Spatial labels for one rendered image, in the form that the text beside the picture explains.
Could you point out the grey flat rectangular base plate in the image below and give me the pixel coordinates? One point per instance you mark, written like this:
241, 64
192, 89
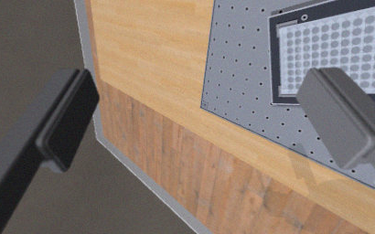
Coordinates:
237, 87

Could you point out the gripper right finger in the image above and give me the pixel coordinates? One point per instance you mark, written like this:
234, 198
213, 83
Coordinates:
342, 113

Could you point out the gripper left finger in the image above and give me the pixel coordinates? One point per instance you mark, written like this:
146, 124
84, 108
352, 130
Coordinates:
47, 134

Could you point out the dark grey rectangular plate nest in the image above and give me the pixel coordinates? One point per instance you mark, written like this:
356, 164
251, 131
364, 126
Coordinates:
298, 16

